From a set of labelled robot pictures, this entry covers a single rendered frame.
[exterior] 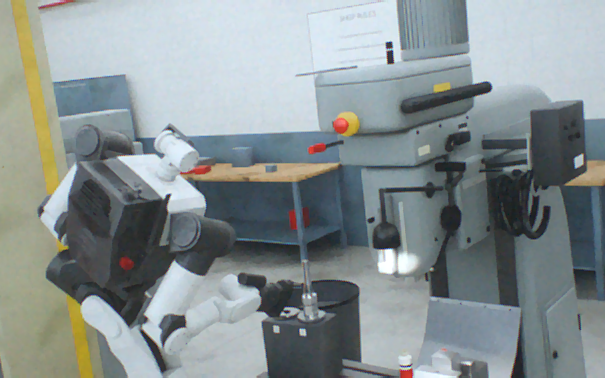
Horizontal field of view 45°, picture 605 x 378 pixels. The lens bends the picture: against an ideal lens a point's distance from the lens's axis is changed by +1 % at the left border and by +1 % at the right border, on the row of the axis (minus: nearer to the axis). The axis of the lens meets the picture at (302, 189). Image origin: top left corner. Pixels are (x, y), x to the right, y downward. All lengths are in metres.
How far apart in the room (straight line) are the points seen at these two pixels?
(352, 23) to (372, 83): 5.37
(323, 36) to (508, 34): 1.89
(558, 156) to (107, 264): 1.21
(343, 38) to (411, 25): 5.08
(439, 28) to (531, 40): 4.24
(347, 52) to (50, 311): 4.61
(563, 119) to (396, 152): 0.47
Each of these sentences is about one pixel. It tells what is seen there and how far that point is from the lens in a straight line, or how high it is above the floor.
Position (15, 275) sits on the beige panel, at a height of 1.20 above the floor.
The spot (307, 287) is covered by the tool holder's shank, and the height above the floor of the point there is 1.23.
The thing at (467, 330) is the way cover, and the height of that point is 1.01.
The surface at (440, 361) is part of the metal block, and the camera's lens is 2.13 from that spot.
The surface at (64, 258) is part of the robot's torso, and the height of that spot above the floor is 1.45.
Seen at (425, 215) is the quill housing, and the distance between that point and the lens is 1.97.
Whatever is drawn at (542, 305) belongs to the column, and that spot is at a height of 1.07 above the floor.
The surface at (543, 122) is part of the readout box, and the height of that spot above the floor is 1.69.
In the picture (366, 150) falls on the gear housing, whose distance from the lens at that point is 1.94.
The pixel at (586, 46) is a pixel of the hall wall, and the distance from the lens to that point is 6.21.
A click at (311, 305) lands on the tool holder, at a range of 2.33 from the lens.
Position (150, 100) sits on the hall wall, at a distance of 9.26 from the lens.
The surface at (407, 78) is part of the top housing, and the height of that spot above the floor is 1.85.
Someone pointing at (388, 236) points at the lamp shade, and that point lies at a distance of 1.86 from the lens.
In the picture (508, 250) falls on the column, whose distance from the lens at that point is 2.37.
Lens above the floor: 1.93
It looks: 10 degrees down
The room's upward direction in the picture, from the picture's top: 7 degrees counter-clockwise
